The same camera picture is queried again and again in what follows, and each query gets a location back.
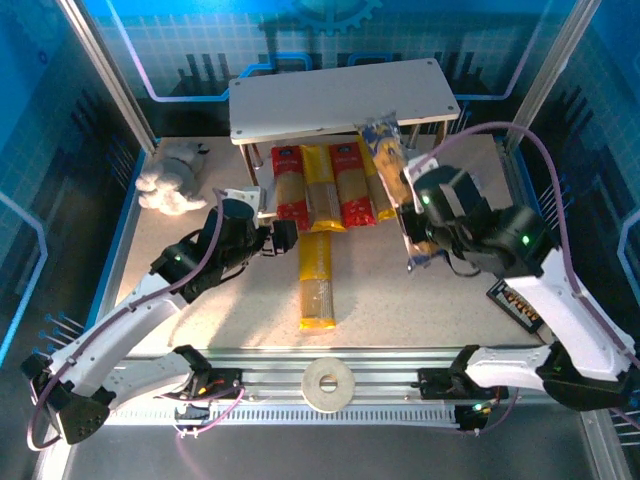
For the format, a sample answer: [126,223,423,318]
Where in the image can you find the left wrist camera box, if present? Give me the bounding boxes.
[222,186,265,227]

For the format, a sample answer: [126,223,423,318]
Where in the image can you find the yellow spaghetti bag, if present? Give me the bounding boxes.
[357,139,399,223]
[298,230,337,334]
[299,143,347,234]

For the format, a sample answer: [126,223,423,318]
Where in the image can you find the white shelf with chrome legs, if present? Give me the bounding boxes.
[228,58,462,221]

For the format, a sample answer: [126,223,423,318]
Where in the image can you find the grey and white plush toy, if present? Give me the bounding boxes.
[134,141,211,216]

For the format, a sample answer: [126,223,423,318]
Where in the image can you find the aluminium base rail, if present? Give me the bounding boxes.
[114,347,554,407]

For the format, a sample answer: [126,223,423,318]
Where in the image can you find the black and orange snack pack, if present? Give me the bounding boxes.
[485,278,545,334]

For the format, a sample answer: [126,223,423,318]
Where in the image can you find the aluminium frame post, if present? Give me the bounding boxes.
[504,0,601,147]
[57,0,160,154]

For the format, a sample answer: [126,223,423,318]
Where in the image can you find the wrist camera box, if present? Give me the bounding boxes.
[222,186,265,227]
[402,155,441,189]

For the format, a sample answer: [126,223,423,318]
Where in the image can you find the white slotted cable duct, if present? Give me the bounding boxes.
[107,403,461,427]

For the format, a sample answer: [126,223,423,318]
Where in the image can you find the white tape roll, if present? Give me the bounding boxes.
[300,356,357,414]

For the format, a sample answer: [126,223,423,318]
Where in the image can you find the blue and yellow pasta bag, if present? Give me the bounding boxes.
[357,110,449,274]

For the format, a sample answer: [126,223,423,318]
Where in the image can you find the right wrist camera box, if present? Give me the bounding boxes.
[402,155,441,189]

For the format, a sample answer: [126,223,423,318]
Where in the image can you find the red spaghetti bag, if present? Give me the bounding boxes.
[328,142,376,230]
[271,144,312,232]

